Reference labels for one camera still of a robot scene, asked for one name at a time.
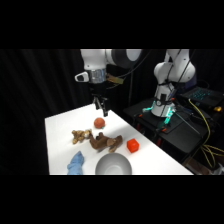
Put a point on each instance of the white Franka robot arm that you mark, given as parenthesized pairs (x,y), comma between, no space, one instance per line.
(95,60)

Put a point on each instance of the small yellow plug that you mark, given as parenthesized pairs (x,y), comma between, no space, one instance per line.
(217,108)

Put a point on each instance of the blue cloth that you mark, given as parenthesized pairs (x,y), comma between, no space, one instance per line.
(76,163)

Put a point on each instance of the grey bowl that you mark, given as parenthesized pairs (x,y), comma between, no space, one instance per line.
(113,164)

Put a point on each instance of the black curtain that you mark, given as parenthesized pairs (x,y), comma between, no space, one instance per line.
(33,86)

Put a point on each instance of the tan flat adapter board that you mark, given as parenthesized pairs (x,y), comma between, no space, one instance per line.
(114,79)

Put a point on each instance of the orange ball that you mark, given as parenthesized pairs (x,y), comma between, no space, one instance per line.
(99,122)

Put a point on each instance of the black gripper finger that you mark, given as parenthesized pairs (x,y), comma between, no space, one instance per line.
(97,104)
(104,108)

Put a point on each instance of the small tan plush toy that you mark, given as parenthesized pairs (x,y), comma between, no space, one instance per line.
(80,135)

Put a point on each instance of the black laptop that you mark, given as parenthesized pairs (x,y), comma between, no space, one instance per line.
(201,95)

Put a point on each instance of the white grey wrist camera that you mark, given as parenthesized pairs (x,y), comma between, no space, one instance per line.
(81,77)

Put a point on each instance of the black robot stand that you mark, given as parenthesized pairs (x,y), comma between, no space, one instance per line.
(180,136)

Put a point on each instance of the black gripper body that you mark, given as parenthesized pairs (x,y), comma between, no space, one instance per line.
(98,89)

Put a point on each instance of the red cube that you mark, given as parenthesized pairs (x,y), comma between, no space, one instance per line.
(132,145)

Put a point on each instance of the brown plush deer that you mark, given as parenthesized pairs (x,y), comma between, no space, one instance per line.
(106,142)

